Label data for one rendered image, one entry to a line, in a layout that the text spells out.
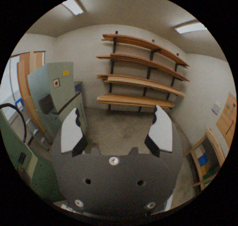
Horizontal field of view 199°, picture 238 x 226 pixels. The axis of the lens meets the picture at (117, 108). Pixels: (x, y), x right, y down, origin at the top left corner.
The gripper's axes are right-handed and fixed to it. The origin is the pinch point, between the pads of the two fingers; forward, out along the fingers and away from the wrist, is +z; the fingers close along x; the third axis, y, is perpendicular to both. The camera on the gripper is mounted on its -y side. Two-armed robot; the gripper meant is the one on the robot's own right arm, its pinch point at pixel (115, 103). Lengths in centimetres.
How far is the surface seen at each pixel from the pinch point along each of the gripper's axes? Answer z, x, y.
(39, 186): -49, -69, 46
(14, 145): -26, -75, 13
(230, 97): -17, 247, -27
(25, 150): -22, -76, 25
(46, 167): -24, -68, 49
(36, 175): -37, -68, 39
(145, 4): 78, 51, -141
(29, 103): 45, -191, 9
